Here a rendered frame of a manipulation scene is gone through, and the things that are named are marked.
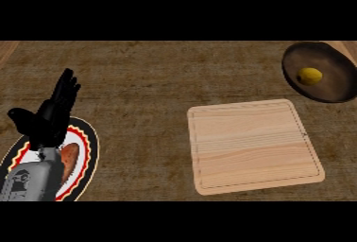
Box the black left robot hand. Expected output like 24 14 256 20
5 67 82 151

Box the pale wooden cutting board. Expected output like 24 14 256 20
185 98 325 197

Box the yellow lemon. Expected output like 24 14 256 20
294 67 322 86

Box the dark brown pan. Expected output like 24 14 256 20
280 41 357 104

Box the black red white plate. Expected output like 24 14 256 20
0 115 100 202

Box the pale wooden pan handle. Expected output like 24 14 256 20
324 41 357 68

